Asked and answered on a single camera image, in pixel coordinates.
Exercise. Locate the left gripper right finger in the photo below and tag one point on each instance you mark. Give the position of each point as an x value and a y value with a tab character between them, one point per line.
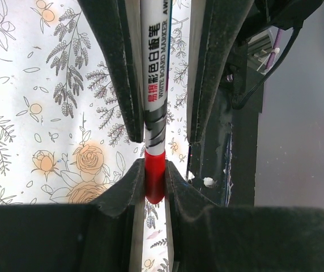
203	236

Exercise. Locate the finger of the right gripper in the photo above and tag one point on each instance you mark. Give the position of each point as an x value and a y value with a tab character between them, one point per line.
214	26
116	27

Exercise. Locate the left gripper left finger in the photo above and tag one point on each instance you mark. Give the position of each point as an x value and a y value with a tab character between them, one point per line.
103	235

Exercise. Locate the white whiteboard marker pen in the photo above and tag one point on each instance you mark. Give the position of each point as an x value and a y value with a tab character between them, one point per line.
155	34

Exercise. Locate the red marker cap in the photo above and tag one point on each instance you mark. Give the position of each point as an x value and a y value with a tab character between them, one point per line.
155	166

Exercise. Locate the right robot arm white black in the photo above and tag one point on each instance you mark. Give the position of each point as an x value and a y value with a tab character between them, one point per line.
264	14

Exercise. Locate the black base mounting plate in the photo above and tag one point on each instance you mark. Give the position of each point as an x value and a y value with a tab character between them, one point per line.
222	165

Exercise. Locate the floral table mat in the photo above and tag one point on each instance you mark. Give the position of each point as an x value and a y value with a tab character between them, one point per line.
62	137

